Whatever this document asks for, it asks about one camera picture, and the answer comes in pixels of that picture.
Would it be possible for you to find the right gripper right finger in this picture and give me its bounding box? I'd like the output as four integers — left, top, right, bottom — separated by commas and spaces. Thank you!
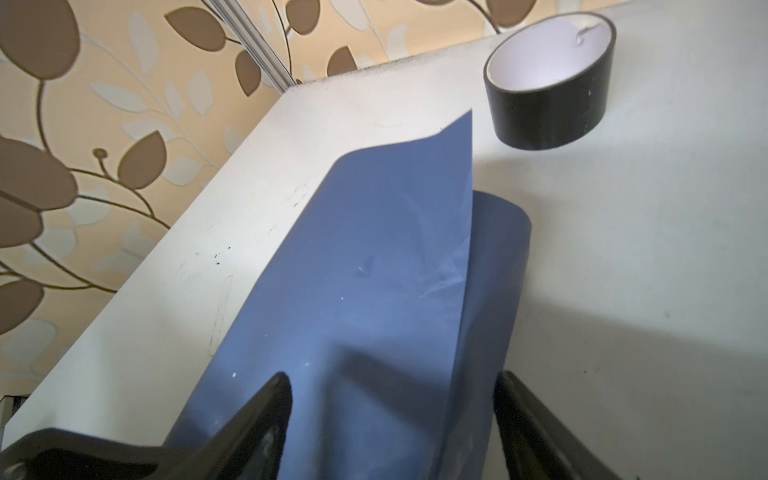
493, 371, 618, 480

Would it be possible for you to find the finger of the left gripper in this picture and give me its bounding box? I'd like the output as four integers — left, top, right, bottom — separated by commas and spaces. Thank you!
1, 428, 189, 479

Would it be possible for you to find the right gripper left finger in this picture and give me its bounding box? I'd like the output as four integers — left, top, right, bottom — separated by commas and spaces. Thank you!
152, 372, 293, 479

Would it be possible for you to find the black tape roll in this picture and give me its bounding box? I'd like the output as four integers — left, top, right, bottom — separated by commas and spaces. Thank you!
483, 12, 617, 151

